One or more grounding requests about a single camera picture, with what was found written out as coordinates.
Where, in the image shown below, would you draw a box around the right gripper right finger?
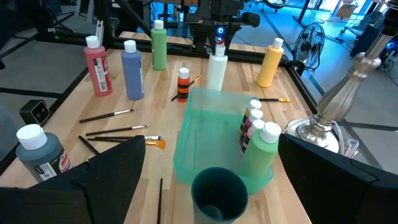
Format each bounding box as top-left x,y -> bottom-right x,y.
277,133 -> 398,224

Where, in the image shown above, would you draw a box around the paintbrush with yellow bristles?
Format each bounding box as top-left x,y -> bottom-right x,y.
259,97 -> 294,104

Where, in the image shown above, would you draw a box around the large light green paint bottle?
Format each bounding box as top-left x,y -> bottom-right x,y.
238,121 -> 282,180

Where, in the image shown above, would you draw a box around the dark green plastic cup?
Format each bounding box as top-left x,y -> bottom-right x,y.
190,167 -> 249,224

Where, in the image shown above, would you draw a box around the large dark grey paint bottle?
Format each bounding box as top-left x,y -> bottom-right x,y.
15,123 -> 74,184

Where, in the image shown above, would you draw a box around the small black camera box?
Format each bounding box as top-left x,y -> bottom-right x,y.
19,99 -> 51,127

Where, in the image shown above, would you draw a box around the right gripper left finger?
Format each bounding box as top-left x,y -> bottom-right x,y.
0,135 -> 147,224

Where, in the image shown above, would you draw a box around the large yellow paint bottle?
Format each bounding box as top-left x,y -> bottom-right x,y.
256,37 -> 285,88

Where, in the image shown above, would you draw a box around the large white paint bottle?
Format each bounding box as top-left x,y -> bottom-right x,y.
206,43 -> 229,91

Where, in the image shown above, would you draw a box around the long paintbrush orange bristles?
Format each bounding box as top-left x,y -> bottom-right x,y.
170,75 -> 203,102

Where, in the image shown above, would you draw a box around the large blue paint bottle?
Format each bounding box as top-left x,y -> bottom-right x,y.
121,39 -> 146,101

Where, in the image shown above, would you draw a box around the teal translucent plastic bin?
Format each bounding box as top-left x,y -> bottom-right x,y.
173,86 -> 274,195

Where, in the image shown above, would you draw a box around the black floor fan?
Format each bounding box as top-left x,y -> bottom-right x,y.
292,22 -> 326,71

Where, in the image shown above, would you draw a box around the cardboard box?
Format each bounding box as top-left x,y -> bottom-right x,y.
337,2 -> 358,19

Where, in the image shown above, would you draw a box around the large red paint bottle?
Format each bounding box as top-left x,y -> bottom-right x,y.
83,35 -> 113,97

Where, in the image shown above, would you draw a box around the thin brown handle paintbrush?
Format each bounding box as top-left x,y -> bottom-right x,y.
156,177 -> 164,224

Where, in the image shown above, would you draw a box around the small orange paint bottle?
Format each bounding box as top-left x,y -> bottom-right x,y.
176,67 -> 191,103

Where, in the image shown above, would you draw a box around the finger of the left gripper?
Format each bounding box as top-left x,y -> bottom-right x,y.
190,24 -> 215,56
224,24 -> 242,50

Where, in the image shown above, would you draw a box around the black handle paintbrush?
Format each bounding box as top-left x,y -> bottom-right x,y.
85,124 -> 149,137
77,135 -> 101,156
86,135 -> 164,141

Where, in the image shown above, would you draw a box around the silver table lamp white shade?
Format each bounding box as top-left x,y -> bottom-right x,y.
284,0 -> 398,155

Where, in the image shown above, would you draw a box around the clear lamp power cord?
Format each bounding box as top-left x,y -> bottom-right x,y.
281,119 -> 360,159

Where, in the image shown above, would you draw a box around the black paintbrush white bristles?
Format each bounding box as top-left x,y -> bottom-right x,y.
78,108 -> 134,124

